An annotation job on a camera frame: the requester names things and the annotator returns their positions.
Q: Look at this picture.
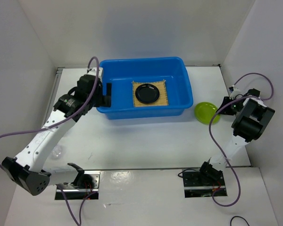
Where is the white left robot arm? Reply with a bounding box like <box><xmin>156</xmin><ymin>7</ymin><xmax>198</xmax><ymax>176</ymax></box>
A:
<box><xmin>2</xmin><ymin>74</ymin><xmax>112</xmax><ymax>196</ymax></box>

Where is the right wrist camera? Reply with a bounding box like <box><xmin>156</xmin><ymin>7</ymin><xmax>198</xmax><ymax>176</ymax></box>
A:
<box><xmin>229</xmin><ymin>85</ymin><xmax>243</xmax><ymax>100</ymax></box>

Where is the black round dish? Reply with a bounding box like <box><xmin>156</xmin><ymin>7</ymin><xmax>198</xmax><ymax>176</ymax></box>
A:
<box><xmin>135</xmin><ymin>83</ymin><xmax>160</xmax><ymax>105</ymax></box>

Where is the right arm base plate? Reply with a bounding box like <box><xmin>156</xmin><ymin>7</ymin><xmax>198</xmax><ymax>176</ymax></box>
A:
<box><xmin>177</xmin><ymin>168</ymin><xmax>227</xmax><ymax>198</ymax></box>

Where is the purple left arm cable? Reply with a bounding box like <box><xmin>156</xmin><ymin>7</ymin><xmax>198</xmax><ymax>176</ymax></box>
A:
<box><xmin>0</xmin><ymin>56</ymin><xmax>100</xmax><ymax>226</ymax></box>

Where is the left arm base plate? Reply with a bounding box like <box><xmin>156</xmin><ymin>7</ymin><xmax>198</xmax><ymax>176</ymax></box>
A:
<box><xmin>59</xmin><ymin>170</ymin><xmax>101</xmax><ymax>200</ymax></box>

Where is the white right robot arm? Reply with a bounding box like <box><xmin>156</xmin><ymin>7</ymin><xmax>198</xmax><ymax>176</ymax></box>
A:
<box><xmin>197</xmin><ymin>87</ymin><xmax>275</xmax><ymax>185</ymax></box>

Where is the bamboo placemat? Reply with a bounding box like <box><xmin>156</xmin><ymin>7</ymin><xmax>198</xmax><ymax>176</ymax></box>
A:
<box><xmin>132</xmin><ymin>80</ymin><xmax>169</xmax><ymax>107</ymax></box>

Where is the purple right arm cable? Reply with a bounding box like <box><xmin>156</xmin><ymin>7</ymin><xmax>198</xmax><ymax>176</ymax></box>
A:
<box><xmin>208</xmin><ymin>72</ymin><xmax>275</xmax><ymax>207</ymax></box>

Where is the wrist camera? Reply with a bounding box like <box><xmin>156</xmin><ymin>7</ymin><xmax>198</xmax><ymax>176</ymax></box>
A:
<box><xmin>229</xmin><ymin>85</ymin><xmax>243</xmax><ymax>100</ymax></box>
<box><xmin>87</xmin><ymin>67</ymin><xmax>103</xmax><ymax>81</ymax></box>

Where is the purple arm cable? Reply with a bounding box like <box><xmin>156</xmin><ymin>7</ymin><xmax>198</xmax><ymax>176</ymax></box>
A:
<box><xmin>0</xmin><ymin>56</ymin><xmax>100</xmax><ymax>226</ymax></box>
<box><xmin>208</xmin><ymin>72</ymin><xmax>275</xmax><ymax>207</ymax></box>

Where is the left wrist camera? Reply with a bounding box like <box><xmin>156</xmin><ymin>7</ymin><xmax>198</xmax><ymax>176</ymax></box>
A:
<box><xmin>87</xmin><ymin>67</ymin><xmax>103</xmax><ymax>81</ymax></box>

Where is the blue plastic bin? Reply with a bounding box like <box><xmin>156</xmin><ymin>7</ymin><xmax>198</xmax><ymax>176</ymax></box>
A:
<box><xmin>97</xmin><ymin>56</ymin><xmax>193</xmax><ymax>120</ymax></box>

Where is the thin black cable loop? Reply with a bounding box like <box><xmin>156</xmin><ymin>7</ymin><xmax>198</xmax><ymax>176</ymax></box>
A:
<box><xmin>230</xmin><ymin>215</ymin><xmax>250</xmax><ymax>226</ymax></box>

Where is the green plastic plate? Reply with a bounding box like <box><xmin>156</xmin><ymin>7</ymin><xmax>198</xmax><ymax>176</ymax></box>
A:
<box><xmin>194</xmin><ymin>102</ymin><xmax>217</xmax><ymax>125</ymax></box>

